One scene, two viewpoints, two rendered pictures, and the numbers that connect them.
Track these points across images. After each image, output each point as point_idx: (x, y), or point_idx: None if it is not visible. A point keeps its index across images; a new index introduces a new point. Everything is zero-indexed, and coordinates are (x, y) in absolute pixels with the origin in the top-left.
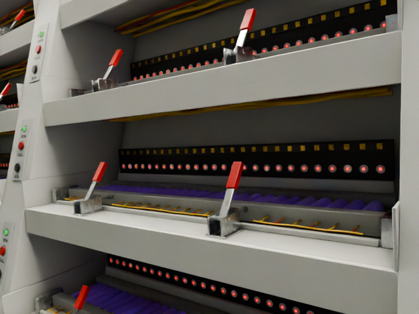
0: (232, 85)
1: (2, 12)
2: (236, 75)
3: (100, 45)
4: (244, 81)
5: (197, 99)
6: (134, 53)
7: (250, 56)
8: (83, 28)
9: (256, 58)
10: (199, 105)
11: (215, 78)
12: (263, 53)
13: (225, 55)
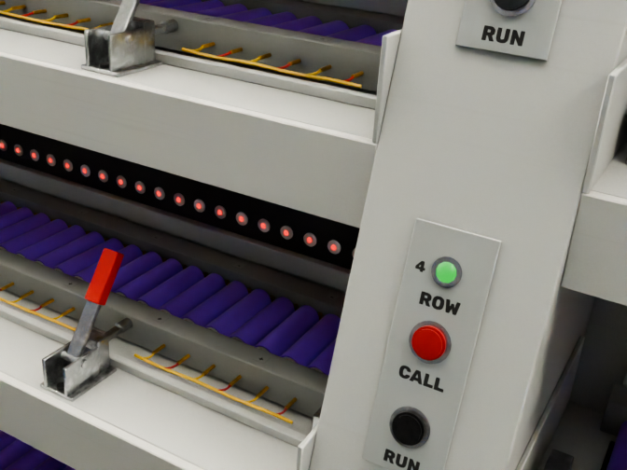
0: (99, 117)
1: None
2: (105, 102)
3: None
4: (119, 119)
5: (34, 118)
6: None
7: (147, 41)
8: None
9: (168, 31)
10: (37, 131)
11: (66, 90)
12: (185, 19)
13: (89, 47)
